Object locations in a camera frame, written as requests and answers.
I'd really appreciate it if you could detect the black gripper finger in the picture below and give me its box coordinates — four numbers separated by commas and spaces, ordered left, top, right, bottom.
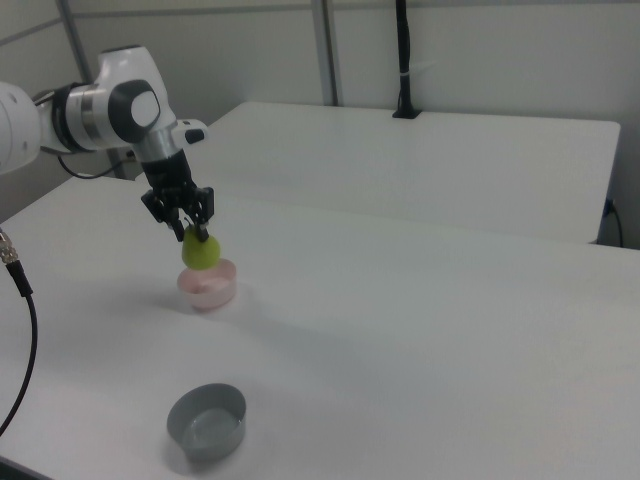
189, 185, 218, 242
140, 191, 186, 244

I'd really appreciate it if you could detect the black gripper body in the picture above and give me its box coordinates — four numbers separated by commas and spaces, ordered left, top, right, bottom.
140, 148, 199, 202

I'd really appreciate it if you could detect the green pear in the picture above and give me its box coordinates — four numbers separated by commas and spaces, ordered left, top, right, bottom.
180, 223, 222, 271

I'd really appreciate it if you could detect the small pink bowl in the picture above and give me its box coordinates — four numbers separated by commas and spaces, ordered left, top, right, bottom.
177, 257, 239, 314

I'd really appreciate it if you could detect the grey bowl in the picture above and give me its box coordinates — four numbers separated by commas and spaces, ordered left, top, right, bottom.
166, 382, 249, 464

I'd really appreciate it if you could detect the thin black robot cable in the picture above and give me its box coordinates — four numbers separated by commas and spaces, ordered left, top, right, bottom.
56, 147, 146, 180

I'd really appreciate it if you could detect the black cable with metal connector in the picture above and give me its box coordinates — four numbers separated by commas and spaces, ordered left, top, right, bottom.
0, 227, 39, 437

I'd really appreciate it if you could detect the black camera pole with base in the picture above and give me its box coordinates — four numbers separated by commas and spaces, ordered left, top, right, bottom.
391, 0, 424, 120

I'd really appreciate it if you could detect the black cable at table end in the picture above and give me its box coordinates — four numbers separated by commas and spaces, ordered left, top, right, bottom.
605, 198, 625, 247

